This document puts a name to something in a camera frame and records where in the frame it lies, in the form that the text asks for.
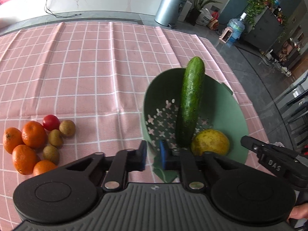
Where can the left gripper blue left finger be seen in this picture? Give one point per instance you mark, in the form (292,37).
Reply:
(119,166)

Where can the pink checkered tablecloth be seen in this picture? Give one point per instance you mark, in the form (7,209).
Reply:
(96,74)

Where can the orange tangerine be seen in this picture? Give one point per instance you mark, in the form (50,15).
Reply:
(24,159)
(12,137)
(43,166)
(34,135)

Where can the dark grey sideboard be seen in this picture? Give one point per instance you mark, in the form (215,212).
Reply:
(265,31)

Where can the pink small heater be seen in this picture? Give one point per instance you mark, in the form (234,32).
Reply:
(226,35)

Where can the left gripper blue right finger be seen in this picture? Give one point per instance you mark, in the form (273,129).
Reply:
(182,161)

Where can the white marble tv cabinet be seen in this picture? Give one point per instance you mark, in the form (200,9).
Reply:
(15,11)

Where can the blue water jug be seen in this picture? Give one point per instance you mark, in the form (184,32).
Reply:
(237,25)

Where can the brown longan fruit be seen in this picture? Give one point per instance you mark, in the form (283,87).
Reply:
(67,128)
(51,154)
(55,138)

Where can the green cucumber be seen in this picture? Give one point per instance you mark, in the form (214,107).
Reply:
(191,94)

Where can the white plastic bag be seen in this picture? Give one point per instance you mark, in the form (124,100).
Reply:
(204,18)

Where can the silver pedal trash bin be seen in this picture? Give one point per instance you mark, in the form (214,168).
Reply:
(169,12)

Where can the hanging ivy plant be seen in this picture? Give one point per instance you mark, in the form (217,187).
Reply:
(255,8)

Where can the red cherry tomato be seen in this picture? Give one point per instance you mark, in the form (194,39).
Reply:
(51,122)

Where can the potted green floor plant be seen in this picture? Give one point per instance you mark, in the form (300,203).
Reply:
(199,2)

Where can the person's hand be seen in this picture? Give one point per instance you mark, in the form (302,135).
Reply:
(299,212)

